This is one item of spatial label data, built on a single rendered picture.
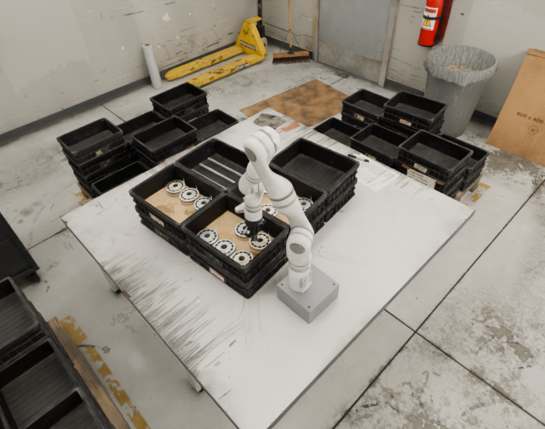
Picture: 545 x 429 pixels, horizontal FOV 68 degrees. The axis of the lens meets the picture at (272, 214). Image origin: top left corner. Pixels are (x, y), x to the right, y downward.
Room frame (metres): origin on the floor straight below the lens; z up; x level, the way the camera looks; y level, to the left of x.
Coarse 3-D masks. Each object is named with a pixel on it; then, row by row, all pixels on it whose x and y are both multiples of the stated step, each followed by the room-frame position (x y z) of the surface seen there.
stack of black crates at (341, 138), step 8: (328, 120) 2.99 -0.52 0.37; (336, 120) 3.00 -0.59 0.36; (320, 128) 2.93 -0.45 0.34; (328, 128) 3.00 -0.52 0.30; (336, 128) 3.00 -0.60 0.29; (344, 128) 2.94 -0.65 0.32; (352, 128) 2.88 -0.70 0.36; (328, 136) 2.90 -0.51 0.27; (336, 136) 2.90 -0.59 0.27; (344, 136) 2.89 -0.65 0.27; (344, 144) 2.78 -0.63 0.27
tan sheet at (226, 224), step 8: (224, 216) 1.42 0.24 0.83; (232, 216) 1.42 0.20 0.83; (216, 224) 1.37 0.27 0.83; (224, 224) 1.37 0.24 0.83; (232, 224) 1.37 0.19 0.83; (224, 232) 1.31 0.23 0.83; (232, 232) 1.31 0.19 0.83; (264, 232) 1.30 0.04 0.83; (232, 240) 1.26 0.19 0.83; (240, 248) 1.21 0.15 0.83; (248, 248) 1.21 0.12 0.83
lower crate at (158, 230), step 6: (138, 210) 1.51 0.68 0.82; (144, 216) 1.48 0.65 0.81; (144, 222) 1.51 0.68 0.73; (150, 222) 1.46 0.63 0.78; (150, 228) 1.48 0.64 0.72; (156, 228) 1.44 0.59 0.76; (162, 228) 1.38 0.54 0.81; (162, 234) 1.41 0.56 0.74; (168, 234) 1.37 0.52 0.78; (168, 240) 1.38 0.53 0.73; (174, 240) 1.35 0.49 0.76; (180, 240) 1.29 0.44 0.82; (174, 246) 1.35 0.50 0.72; (180, 246) 1.33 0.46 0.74; (186, 252) 1.29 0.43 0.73
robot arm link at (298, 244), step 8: (296, 232) 1.01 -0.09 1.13; (304, 232) 1.01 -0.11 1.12; (288, 240) 1.00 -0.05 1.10; (296, 240) 0.98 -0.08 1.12; (304, 240) 0.98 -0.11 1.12; (312, 240) 1.00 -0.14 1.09; (288, 248) 0.99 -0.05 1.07; (296, 248) 0.97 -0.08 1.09; (304, 248) 0.97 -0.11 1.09; (288, 256) 1.00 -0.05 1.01; (296, 256) 0.98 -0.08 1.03; (304, 256) 0.97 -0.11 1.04; (296, 264) 0.98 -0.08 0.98; (304, 264) 0.97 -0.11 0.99
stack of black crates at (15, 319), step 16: (0, 288) 1.26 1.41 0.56; (16, 288) 1.23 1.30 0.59; (0, 304) 1.22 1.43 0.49; (16, 304) 1.21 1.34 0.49; (32, 304) 1.29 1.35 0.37; (0, 320) 1.12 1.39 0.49; (16, 320) 1.11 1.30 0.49; (32, 320) 1.11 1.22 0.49; (0, 336) 1.03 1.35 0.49; (16, 336) 0.96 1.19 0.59; (32, 336) 0.99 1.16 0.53; (48, 336) 1.02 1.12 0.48; (0, 352) 0.90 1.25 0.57; (16, 352) 0.93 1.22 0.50; (64, 352) 1.04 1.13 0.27; (0, 368) 0.87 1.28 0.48
